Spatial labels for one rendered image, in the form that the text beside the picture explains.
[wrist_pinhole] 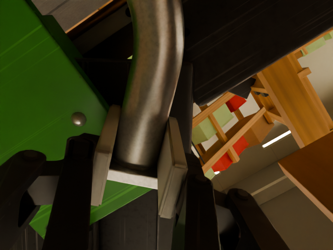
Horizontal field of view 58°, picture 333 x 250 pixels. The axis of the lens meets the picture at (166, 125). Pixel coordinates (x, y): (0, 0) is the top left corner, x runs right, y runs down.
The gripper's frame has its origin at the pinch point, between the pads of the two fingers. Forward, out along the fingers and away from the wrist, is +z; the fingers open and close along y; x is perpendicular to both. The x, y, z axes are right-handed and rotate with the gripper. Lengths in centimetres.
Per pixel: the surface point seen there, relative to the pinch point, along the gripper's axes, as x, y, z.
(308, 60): -12, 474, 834
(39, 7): 3, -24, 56
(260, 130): -105, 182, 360
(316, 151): -12, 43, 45
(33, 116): -1.4, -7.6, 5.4
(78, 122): -1.0, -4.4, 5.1
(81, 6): 4, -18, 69
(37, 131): -2.5, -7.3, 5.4
